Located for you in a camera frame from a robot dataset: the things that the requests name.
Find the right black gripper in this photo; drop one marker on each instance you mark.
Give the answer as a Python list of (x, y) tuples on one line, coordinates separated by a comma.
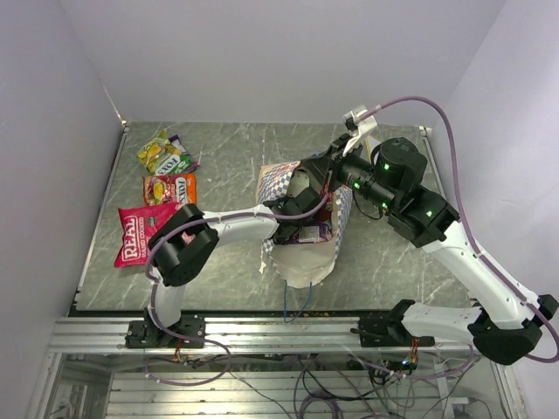
[(333, 161)]

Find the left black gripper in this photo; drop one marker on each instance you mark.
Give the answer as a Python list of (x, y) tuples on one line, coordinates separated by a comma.
[(285, 198)]

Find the checkered paper bag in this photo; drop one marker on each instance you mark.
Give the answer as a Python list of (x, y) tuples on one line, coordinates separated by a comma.
[(309, 256)]

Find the orange candy bag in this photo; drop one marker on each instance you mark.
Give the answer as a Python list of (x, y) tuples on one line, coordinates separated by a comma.
[(161, 189)]

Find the purple snack packet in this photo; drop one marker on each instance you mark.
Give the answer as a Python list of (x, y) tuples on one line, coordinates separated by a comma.
[(319, 232), (176, 142)]

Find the yellow green candy bag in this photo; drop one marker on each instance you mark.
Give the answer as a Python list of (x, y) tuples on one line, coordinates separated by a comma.
[(159, 157)]

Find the pink chips bag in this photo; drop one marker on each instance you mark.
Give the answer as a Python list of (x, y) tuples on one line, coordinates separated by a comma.
[(139, 225)]

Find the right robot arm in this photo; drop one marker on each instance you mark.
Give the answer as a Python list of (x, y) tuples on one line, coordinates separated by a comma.
[(506, 323)]

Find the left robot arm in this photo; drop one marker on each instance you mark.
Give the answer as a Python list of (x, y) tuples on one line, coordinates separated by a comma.
[(181, 248)]

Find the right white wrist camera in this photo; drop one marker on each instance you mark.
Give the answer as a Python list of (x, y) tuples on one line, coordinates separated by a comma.
[(360, 122)]

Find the aluminium frame rail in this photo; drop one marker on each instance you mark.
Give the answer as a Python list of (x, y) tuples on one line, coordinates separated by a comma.
[(241, 335)]

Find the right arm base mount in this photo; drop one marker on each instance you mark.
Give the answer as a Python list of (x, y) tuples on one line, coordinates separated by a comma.
[(376, 329)]

